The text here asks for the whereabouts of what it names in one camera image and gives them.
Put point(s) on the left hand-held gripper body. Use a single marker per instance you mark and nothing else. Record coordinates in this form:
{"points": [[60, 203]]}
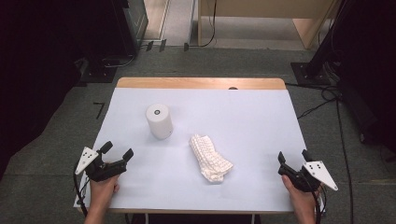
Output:
{"points": [[104, 170]]}

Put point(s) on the wooden table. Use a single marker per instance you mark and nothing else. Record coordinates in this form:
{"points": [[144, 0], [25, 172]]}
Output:
{"points": [[186, 83]]}

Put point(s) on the person's right hand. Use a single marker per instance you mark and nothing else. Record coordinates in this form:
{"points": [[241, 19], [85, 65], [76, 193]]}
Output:
{"points": [[303, 200]]}

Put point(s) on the black stand base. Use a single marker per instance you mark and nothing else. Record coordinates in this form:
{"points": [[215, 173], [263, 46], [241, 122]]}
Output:
{"points": [[99, 74]]}

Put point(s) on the aluminium rail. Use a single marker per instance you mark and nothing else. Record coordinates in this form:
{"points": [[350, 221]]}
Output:
{"points": [[164, 18]]}

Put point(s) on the black stand with base plate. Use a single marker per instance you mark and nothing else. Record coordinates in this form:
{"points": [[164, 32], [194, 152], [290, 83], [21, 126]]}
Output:
{"points": [[314, 73]]}

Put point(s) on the white waffle cloth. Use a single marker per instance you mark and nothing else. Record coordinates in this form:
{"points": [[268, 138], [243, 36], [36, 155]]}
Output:
{"points": [[210, 160]]}

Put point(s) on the light wooden desk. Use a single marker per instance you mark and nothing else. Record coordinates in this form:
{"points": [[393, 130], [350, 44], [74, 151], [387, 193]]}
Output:
{"points": [[264, 7]]}

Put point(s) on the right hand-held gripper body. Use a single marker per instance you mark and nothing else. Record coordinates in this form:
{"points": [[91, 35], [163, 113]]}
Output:
{"points": [[306, 180]]}

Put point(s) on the black cabinet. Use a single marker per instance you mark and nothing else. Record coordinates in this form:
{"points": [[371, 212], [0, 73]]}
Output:
{"points": [[130, 25]]}

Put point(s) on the person's left hand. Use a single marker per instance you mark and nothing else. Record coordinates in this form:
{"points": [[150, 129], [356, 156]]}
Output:
{"points": [[102, 193]]}

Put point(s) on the black curtain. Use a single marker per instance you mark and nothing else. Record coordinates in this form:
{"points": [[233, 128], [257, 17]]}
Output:
{"points": [[370, 62], [37, 68]]}

